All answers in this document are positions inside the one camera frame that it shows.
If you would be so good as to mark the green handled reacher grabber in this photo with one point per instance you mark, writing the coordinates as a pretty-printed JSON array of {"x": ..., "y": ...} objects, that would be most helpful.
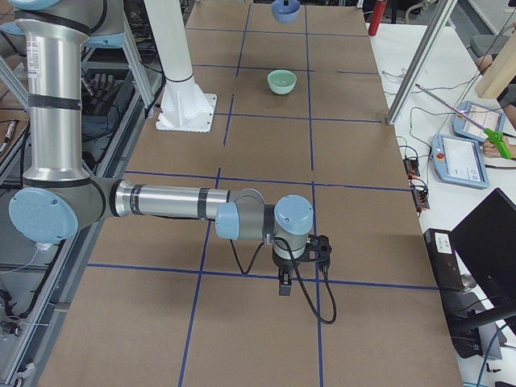
[{"x": 495, "y": 137}]

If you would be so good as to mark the blue teach pendant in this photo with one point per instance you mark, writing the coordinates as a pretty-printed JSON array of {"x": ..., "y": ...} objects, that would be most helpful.
[
  {"x": 459, "y": 161},
  {"x": 485, "y": 116}
]

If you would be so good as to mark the black monitor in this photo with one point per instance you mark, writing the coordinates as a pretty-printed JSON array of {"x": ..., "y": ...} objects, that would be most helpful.
[{"x": 485, "y": 242}]

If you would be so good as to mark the near orange black connector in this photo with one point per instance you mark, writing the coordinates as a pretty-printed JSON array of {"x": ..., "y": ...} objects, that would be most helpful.
[{"x": 420, "y": 193}]

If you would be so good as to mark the black desktop computer box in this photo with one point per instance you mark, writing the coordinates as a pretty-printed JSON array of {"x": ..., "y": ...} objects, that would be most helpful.
[{"x": 458, "y": 300}]

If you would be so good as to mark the aluminium frame post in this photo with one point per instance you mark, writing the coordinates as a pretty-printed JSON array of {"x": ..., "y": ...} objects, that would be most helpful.
[{"x": 428, "y": 41}]

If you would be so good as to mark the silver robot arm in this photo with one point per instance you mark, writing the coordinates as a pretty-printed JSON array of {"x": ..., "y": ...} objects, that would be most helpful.
[{"x": 59, "y": 197}]

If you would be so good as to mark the far blue teach pendant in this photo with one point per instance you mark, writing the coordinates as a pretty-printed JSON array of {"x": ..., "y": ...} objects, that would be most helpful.
[{"x": 485, "y": 116}]

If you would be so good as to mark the far orange black connector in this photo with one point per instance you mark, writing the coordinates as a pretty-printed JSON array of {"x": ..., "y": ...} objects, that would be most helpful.
[{"x": 410, "y": 161}]

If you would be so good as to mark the red cylinder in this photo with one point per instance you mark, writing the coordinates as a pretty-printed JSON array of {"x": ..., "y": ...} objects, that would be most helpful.
[{"x": 377, "y": 16}]

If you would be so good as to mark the white pedestal column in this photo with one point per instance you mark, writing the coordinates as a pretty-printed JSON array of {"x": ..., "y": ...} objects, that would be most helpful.
[{"x": 184, "y": 106}]

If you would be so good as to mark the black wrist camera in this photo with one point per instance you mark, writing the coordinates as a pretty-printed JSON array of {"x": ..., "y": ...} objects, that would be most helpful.
[{"x": 318, "y": 250}]

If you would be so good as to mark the blue bowl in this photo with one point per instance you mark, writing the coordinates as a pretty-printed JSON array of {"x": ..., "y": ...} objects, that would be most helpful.
[{"x": 285, "y": 14}]

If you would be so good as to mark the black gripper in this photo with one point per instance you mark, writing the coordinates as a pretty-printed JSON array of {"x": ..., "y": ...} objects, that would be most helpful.
[{"x": 283, "y": 264}]

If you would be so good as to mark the person's hand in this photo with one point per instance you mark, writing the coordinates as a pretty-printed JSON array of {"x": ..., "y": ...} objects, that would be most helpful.
[{"x": 490, "y": 149}]

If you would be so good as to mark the near blue teach pendant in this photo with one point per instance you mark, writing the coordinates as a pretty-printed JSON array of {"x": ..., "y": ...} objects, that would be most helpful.
[{"x": 459, "y": 161}]

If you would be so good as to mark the green bowl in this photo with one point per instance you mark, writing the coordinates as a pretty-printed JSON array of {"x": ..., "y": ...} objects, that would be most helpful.
[{"x": 281, "y": 81}]

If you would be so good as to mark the orange black connector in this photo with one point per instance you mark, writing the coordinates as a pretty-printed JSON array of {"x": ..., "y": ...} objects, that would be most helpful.
[
  {"x": 420, "y": 193},
  {"x": 410, "y": 161}
]

